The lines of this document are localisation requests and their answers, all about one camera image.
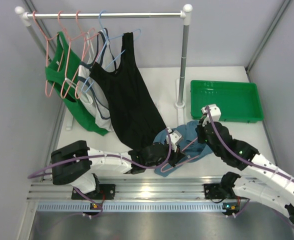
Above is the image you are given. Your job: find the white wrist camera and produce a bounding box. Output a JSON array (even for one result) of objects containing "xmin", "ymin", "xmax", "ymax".
[
  {"xmin": 166, "ymin": 127, "xmax": 183, "ymax": 146},
  {"xmin": 199, "ymin": 104, "xmax": 222, "ymax": 127}
]

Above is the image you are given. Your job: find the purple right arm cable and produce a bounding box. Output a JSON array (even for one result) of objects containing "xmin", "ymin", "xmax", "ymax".
[{"xmin": 204, "ymin": 106, "xmax": 294, "ymax": 231}]

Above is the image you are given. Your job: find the green tank top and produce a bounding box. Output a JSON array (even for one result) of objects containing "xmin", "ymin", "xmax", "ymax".
[{"xmin": 46, "ymin": 31, "xmax": 108, "ymax": 136}]

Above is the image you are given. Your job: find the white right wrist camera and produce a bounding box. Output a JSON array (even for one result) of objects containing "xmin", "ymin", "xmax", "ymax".
[{"xmin": 199, "ymin": 104, "xmax": 222, "ymax": 127}]

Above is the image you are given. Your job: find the grey slotted cable duct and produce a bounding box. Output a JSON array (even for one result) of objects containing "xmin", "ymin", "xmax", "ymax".
[{"xmin": 37, "ymin": 201, "xmax": 239, "ymax": 213}]

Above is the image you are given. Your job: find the white navy-trimmed tank top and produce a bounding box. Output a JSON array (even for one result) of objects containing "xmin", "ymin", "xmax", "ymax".
[{"xmin": 78, "ymin": 28, "xmax": 116, "ymax": 132}]

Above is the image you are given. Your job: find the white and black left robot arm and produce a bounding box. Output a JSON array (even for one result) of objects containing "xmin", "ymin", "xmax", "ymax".
[{"xmin": 51, "ymin": 140, "xmax": 186, "ymax": 199}]

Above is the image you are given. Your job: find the black tank top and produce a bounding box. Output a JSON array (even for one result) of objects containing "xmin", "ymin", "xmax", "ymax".
[{"xmin": 90, "ymin": 32, "xmax": 166, "ymax": 150}]

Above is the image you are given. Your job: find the green plastic tray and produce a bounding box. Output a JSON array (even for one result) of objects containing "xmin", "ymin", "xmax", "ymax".
[{"xmin": 190, "ymin": 80, "xmax": 264, "ymax": 123}]

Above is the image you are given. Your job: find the blue tank top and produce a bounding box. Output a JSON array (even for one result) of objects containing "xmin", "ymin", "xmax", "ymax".
[{"xmin": 154, "ymin": 120, "xmax": 213, "ymax": 177}]

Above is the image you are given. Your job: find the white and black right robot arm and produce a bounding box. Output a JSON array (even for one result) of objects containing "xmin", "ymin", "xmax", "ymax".
[{"xmin": 196, "ymin": 120, "xmax": 294, "ymax": 225}]

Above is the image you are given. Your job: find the blue hanger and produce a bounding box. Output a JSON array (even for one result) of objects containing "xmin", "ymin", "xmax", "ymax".
[{"xmin": 81, "ymin": 9, "xmax": 142, "ymax": 94}]

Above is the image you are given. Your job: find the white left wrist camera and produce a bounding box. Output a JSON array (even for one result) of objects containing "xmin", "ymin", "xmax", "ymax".
[{"xmin": 166, "ymin": 127, "xmax": 183, "ymax": 146}]

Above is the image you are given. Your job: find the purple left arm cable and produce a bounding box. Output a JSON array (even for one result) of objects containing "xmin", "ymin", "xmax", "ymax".
[{"xmin": 27, "ymin": 127, "xmax": 174, "ymax": 218}]

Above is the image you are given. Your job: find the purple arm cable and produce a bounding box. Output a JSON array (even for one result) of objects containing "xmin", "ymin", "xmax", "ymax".
[
  {"xmin": 27, "ymin": 127, "xmax": 174, "ymax": 218},
  {"xmin": 204, "ymin": 106, "xmax": 294, "ymax": 231}
]

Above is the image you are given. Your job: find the pink hanger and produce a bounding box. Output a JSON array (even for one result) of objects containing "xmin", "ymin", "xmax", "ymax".
[
  {"xmin": 74, "ymin": 10, "xmax": 97, "ymax": 100},
  {"xmin": 160, "ymin": 137, "xmax": 200, "ymax": 173},
  {"xmin": 57, "ymin": 10, "xmax": 84, "ymax": 99},
  {"xmin": 32, "ymin": 10, "xmax": 60, "ymax": 98}
]

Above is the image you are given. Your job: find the metal clothes rack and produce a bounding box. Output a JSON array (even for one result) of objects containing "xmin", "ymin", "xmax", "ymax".
[{"xmin": 14, "ymin": 4, "xmax": 193, "ymax": 125}]

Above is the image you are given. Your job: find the aluminium mounting rail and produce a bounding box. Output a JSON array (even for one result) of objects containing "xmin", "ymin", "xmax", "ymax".
[{"xmin": 27, "ymin": 176, "xmax": 222, "ymax": 202}]

